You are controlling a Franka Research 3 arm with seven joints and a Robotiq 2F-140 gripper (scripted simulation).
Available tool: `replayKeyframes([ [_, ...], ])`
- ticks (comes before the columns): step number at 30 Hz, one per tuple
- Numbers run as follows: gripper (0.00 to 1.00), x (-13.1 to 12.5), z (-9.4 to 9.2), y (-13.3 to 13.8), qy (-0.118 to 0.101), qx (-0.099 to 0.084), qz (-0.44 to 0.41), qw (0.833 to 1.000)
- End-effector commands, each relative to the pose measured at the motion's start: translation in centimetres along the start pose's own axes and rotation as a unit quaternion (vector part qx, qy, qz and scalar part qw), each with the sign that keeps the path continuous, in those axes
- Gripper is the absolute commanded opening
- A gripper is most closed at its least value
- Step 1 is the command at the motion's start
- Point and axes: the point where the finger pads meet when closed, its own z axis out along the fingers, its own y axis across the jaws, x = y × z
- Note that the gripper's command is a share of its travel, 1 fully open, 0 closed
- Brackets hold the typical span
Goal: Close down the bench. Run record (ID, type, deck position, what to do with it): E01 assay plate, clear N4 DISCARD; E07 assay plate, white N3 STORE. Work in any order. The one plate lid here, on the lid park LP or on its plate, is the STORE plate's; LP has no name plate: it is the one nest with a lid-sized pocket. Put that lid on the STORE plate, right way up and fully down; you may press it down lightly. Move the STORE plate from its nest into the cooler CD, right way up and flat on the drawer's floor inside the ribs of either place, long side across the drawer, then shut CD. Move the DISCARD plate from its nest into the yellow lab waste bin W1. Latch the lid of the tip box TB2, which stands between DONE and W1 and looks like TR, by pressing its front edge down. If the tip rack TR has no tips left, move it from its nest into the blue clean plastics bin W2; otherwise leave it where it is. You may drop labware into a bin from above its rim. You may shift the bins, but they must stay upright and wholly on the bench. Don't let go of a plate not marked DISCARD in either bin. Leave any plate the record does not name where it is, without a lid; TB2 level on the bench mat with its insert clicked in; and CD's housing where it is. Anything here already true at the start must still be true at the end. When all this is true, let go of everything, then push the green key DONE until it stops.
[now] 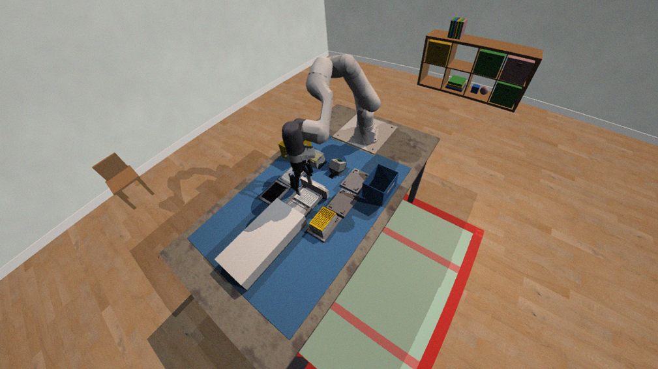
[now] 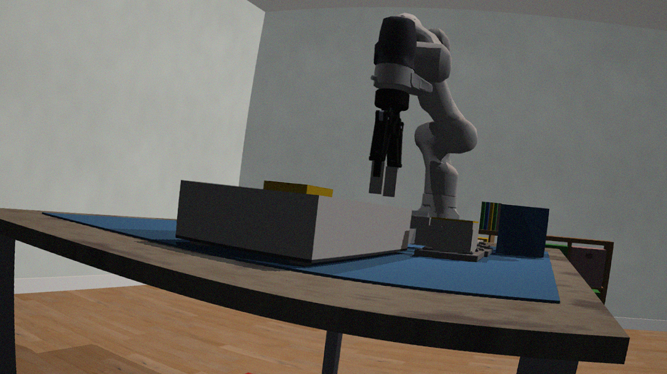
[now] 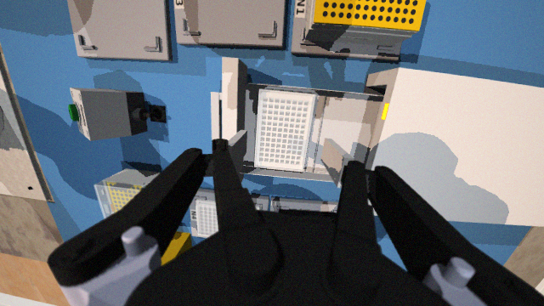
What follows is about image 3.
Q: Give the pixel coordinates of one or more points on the yellow plate with grid of black holes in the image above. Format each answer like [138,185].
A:
[373,22]

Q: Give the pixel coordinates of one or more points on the yellow bin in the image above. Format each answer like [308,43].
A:
[180,243]

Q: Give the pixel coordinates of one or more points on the blue bench mat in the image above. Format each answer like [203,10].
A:
[500,40]

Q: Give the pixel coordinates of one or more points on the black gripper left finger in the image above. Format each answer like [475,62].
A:
[102,265]

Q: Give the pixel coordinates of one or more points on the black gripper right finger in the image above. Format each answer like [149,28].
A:
[430,248]

